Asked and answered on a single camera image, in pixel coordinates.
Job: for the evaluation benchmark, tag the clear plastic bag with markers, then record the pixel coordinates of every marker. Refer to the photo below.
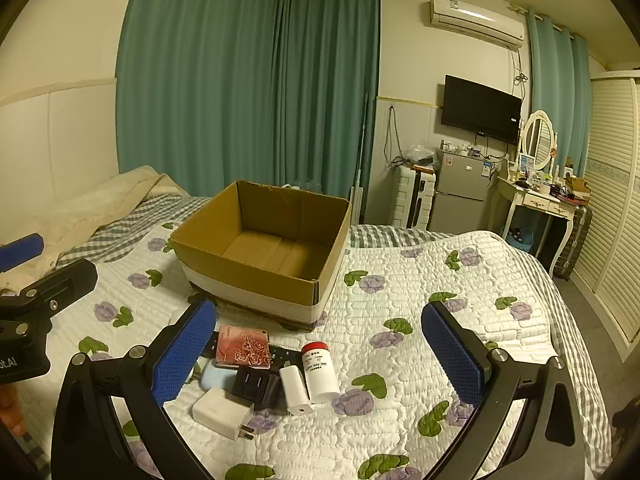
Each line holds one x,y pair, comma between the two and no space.
420,154

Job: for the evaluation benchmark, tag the cardboard box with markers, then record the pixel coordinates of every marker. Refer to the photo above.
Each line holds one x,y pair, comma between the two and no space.
280,255

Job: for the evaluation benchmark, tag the white louvred wardrobe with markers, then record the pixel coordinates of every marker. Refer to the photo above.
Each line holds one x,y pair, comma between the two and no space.
615,210

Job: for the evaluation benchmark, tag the white padded headboard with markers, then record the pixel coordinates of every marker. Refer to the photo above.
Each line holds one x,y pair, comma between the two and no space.
60,135

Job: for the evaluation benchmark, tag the small brown box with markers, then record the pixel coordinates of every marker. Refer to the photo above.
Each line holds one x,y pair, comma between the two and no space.
577,186

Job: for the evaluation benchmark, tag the light blue earbuds case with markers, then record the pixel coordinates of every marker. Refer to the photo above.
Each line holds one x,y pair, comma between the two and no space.
216,379

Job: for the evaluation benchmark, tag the black flat television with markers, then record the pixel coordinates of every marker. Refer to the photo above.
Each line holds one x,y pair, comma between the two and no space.
480,107

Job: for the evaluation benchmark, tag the black power adapter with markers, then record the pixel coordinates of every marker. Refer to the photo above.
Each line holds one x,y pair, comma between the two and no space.
255,385

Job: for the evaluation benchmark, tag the white oval mirror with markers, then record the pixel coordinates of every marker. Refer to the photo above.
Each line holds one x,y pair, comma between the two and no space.
539,140

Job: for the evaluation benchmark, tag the white flower print quilt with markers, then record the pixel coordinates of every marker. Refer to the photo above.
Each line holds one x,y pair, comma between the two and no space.
400,285

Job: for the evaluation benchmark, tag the white bottle with red cap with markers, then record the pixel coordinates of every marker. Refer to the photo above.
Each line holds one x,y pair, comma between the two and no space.
320,375

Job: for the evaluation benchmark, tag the cream duvet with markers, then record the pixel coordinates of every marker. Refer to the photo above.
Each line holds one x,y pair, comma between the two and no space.
75,210

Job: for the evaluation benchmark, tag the red rectangular packet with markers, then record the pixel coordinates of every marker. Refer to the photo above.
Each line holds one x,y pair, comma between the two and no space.
245,347

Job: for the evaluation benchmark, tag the green curtain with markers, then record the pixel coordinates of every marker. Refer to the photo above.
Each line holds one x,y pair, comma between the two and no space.
200,85
330,90
555,85

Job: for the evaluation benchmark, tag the silver small fridge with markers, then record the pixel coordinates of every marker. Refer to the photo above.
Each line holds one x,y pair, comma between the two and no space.
460,195

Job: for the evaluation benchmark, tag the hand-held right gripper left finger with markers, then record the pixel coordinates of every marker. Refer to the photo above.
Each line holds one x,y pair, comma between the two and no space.
185,355

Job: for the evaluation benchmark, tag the black remote control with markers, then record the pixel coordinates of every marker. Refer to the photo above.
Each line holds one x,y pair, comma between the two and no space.
286,355

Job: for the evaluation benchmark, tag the white charger plug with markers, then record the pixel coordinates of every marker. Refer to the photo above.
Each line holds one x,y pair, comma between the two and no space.
220,410

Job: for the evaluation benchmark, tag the white dressing table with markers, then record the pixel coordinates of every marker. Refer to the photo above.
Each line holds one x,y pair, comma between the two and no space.
535,200

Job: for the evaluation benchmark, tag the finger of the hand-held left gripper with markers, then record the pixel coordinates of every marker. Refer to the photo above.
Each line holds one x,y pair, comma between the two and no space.
65,280
20,252

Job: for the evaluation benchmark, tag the white air conditioner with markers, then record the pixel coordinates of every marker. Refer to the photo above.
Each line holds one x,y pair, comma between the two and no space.
475,17

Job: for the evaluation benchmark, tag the blue basket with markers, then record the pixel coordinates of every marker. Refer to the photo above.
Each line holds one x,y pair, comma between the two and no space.
520,241

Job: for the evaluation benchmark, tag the dark suitcase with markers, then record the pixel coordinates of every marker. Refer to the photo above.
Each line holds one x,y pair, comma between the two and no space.
575,245

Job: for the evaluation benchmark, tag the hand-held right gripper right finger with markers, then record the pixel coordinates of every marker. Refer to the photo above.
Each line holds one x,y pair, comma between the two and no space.
452,360

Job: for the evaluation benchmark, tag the white suitcase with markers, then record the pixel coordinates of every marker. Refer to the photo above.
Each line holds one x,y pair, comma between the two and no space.
407,200

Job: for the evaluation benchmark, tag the person's left hand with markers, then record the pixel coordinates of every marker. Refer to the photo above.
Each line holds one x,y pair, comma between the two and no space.
10,412

